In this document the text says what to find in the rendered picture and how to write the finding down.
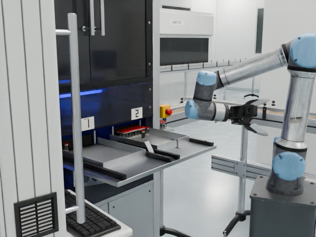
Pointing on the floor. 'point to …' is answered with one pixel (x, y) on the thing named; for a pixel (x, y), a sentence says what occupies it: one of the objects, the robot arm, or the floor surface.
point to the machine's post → (153, 122)
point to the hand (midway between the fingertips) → (270, 117)
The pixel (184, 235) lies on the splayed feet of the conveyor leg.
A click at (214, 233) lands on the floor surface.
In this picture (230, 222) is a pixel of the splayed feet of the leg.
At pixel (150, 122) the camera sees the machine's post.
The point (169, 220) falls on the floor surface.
